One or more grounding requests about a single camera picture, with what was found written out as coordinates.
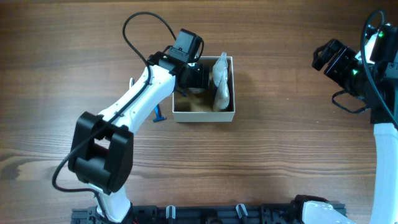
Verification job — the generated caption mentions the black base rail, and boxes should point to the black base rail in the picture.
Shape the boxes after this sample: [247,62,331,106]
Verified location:
[70,203,346,224]

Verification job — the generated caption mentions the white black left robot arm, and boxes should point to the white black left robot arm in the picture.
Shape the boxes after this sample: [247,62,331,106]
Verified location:
[68,29,209,223]

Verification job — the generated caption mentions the white lotion tube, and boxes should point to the white lotion tube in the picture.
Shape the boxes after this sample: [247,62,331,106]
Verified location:
[213,66,230,111]

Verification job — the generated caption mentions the blue white toothbrush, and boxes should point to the blue white toothbrush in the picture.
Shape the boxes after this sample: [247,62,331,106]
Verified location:
[129,78,134,89]

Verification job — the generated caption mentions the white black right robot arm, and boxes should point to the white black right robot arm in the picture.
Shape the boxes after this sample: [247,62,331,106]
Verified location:
[312,24,397,223]

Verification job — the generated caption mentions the beige open cardboard box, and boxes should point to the beige open cardboard box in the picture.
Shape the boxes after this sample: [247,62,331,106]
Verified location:
[172,56,236,123]

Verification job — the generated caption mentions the white cotton swab tub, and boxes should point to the white cotton swab tub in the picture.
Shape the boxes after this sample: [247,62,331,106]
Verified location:
[189,88,205,94]

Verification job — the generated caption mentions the blue disposable razor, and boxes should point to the blue disposable razor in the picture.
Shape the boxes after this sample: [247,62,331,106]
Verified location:
[153,105,167,123]

